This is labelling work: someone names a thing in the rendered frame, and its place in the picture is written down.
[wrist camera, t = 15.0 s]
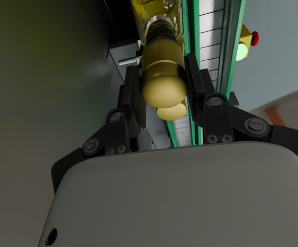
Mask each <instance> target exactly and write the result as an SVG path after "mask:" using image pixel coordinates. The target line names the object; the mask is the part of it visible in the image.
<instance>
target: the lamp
mask: <svg viewBox="0 0 298 247"><path fill-rule="evenodd" d="M247 52H248V49H247V47H246V45H245V44H244V43H242V42H239V46H238V51H237V57H236V60H241V59H243V58H244V57H245V56H246V54H247Z"/></svg>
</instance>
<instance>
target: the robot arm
mask: <svg viewBox="0 0 298 247"><path fill-rule="evenodd" d="M184 65H185V74H186V79H187V84H188V99H189V104H190V109H191V114H192V120H193V122H196V125H198V126H200V127H202V136H203V145H194V146H184V147H175V148H162V149H153V150H144V151H140V146H139V138H138V135H139V134H140V133H141V132H144V128H146V106H147V103H146V102H145V101H144V99H143V98H142V95H141V76H140V73H139V70H138V68H137V66H136V67H135V66H134V65H131V66H127V67H126V73H125V80H124V84H123V85H121V86H120V91H119V97H118V103H117V108H115V109H113V110H111V111H110V112H109V113H108V114H107V116H106V123H105V125H104V126H103V127H101V128H100V129H99V130H98V131H97V132H96V133H95V134H93V135H92V136H91V137H90V138H89V139H88V140H87V141H86V142H85V143H84V144H83V147H82V148H77V149H76V150H74V151H73V152H71V153H69V154H68V155H66V156H64V157H63V158H61V159H60V160H58V161H57V162H55V163H54V165H53V166H52V168H51V177H52V183H53V189H54V199H53V201H52V204H51V207H50V210H49V213H48V216H47V219H46V222H45V224H44V228H43V231H42V234H41V238H40V241H39V244H38V247H298V130H297V129H293V128H289V127H285V126H281V125H277V124H274V125H270V124H268V123H267V122H266V121H265V120H264V119H262V118H260V117H258V116H256V115H253V114H251V113H249V112H247V111H244V110H242V109H240V108H237V107H235V106H233V105H230V104H229V103H228V99H227V97H226V96H225V95H224V94H222V93H217V92H215V89H214V86H213V83H212V80H211V77H210V74H209V71H208V69H201V70H200V69H199V66H198V62H197V59H196V55H195V52H192V53H187V56H184Z"/></svg>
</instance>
